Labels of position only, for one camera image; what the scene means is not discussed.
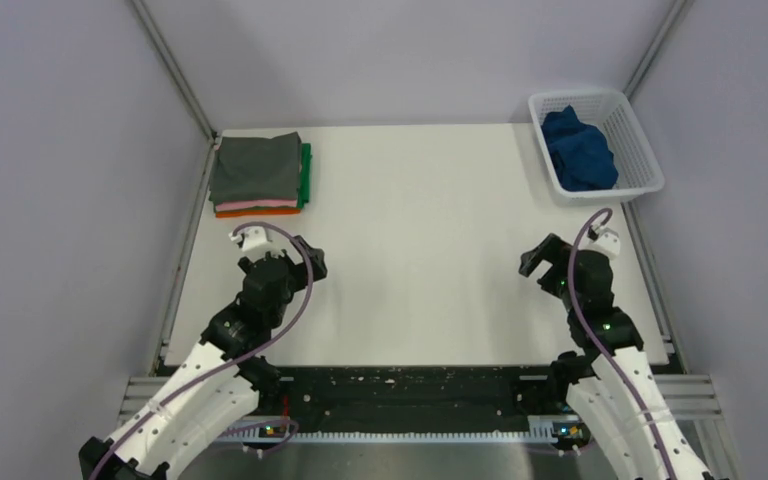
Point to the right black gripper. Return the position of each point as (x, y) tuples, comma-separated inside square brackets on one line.
[(552, 249)]

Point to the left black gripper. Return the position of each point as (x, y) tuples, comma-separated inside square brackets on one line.
[(299, 270)]

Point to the blue t shirt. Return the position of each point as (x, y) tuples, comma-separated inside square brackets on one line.
[(579, 152)]

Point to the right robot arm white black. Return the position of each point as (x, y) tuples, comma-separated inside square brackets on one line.
[(609, 384)]

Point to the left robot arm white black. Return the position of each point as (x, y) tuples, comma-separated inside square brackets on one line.
[(224, 377)]

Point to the orange folded t shirt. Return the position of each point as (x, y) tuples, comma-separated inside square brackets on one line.
[(284, 211)]

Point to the pink folded t shirt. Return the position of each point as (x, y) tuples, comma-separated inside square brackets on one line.
[(252, 204)]

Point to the green folded t shirt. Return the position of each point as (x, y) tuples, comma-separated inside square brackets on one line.
[(304, 191)]

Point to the white plastic basket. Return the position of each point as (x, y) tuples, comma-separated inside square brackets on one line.
[(611, 113)]

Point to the grey folded t shirt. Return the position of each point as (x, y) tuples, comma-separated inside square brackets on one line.
[(257, 168)]

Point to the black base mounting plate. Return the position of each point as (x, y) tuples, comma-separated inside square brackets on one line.
[(415, 399)]

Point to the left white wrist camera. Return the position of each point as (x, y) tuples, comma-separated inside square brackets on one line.
[(251, 240)]

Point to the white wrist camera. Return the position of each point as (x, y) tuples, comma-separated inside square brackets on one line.
[(604, 240), (251, 240)]

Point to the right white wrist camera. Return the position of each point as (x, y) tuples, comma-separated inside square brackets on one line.
[(604, 240)]

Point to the left aluminium frame rail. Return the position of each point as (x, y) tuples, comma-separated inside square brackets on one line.
[(146, 20)]

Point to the grey slotted cable duct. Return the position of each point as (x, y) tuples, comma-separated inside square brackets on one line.
[(542, 434)]

